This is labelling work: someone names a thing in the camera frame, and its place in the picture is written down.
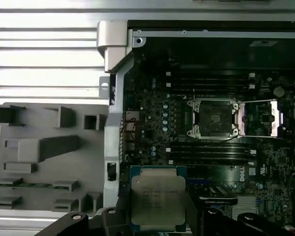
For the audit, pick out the CPU socket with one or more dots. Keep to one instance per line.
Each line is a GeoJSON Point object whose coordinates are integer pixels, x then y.
{"type": "Point", "coordinates": [212, 118]}

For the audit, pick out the black RAM slot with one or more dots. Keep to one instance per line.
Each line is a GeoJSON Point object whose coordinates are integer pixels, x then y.
{"type": "Point", "coordinates": [211, 74]}
{"type": "Point", "coordinates": [211, 163]}
{"type": "Point", "coordinates": [211, 151]}
{"type": "Point", "coordinates": [211, 85]}

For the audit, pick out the green motherboard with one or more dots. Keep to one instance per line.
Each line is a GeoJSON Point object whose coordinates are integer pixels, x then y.
{"type": "Point", "coordinates": [273, 172]}

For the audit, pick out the silver chipset heatsink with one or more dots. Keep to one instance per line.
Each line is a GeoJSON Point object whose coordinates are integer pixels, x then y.
{"type": "Point", "coordinates": [245, 204]}

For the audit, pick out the green RAM stick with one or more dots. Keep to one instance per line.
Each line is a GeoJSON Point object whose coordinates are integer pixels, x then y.
{"type": "Point", "coordinates": [37, 185]}

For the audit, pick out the metal socket cover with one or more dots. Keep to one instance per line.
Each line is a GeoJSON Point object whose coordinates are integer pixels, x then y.
{"type": "Point", "coordinates": [275, 118]}

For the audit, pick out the white label sticker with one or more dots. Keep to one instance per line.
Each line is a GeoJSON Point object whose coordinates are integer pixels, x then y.
{"type": "Point", "coordinates": [264, 43]}

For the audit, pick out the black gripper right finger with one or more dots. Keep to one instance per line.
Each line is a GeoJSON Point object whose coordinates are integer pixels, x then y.
{"type": "Point", "coordinates": [260, 226]}

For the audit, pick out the black graphics card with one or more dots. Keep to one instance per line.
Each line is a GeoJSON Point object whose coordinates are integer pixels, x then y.
{"type": "Point", "coordinates": [218, 194]}

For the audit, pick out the black open PC case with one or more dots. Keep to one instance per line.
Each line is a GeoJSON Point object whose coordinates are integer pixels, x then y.
{"type": "Point", "coordinates": [113, 123]}

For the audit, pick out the grey parts rack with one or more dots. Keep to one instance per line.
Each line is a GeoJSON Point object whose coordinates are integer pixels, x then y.
{"type": "Point", "coordinates": [64, 172]}

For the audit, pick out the round coin battery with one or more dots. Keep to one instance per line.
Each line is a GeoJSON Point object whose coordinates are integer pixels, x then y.
{"type": "Point", "coordinates": [279, 91]}

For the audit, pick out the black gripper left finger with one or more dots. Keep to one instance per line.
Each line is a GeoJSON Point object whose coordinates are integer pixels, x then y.
{"type": "Point", "coordinates": [76, 226]}

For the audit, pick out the silver CPU chip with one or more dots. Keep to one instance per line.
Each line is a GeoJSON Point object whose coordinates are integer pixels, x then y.
{"type": "Point", "coordinates": [157, 196]}

